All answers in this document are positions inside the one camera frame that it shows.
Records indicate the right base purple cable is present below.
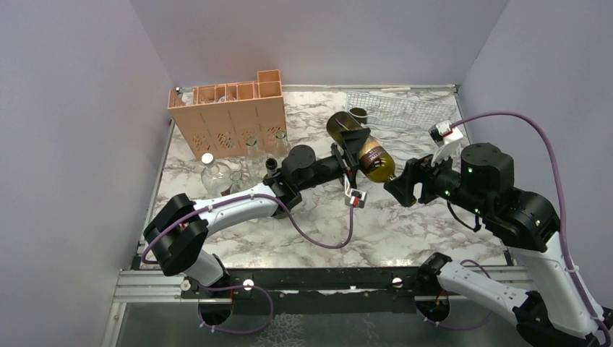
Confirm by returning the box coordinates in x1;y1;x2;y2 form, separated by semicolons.
414;258;495;331

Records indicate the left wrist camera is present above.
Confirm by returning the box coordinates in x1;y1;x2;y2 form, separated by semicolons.
343;175;367;208

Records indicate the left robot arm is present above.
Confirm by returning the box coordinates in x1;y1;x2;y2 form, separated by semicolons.
141;128;370;297

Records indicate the small clear glass bottle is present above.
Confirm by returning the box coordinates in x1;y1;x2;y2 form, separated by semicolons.
229;171;252;194

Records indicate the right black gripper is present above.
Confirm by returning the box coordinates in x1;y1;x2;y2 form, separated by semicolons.
383;142;489;216

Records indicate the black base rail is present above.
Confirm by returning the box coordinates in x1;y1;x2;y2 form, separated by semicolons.
132;265;523;317

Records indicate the green Primitivo wine bottle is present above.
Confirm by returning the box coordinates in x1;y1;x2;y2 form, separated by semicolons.
262;158;280;186

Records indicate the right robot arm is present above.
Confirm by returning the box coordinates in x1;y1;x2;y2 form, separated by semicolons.
384;143;612;346

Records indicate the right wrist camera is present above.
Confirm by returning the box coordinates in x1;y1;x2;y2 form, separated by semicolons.
429;120;464;167

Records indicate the clear bottle silver cap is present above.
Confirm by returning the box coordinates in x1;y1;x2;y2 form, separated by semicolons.
201;153;235;197

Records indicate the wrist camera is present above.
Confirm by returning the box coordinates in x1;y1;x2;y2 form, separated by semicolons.
343;175;367;208
429;120;464;167

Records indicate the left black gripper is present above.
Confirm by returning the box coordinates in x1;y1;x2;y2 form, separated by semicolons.
297;129;370;192

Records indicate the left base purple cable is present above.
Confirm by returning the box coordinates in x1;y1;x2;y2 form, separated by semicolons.
197;285;275;336

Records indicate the peach plastic crate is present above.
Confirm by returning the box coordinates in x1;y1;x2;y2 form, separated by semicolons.
168;69;287;160

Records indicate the white wire wine rack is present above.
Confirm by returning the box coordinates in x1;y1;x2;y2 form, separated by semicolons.
346;91;460;163

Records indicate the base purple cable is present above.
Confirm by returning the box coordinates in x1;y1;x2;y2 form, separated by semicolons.
197;285;275;336
414;258;495;331

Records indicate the green wine bottle silver neck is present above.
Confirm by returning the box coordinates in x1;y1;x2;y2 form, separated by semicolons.
326;111;395;183

